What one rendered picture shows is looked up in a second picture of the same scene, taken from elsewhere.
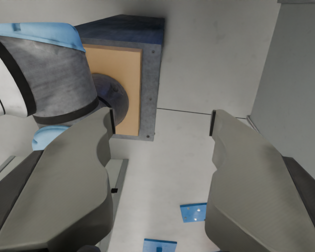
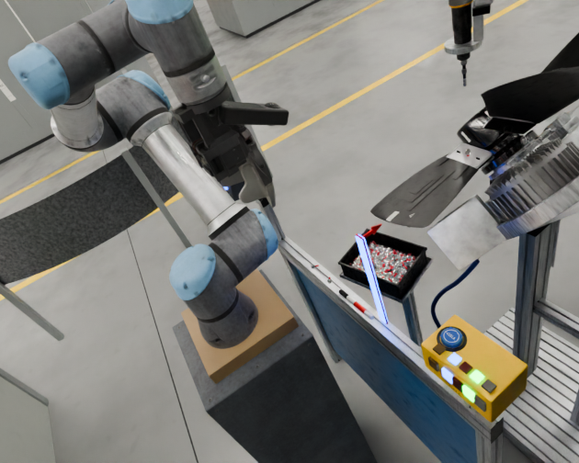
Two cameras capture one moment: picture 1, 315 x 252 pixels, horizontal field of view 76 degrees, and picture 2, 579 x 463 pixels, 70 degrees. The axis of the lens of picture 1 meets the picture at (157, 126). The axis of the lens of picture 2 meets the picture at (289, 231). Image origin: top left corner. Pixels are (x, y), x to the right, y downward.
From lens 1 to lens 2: 70 cm
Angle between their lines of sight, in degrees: 64
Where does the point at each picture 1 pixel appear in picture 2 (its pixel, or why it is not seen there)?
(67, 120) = (218, 254)
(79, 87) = (244, 253)
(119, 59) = (278, 308)
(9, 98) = (222, 217)
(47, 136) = (201, 247)
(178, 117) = not seen: outside the picture
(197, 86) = not seen: outside the picture
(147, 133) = (214, 395)
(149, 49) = (302, 330)
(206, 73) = not seen: outside the picture
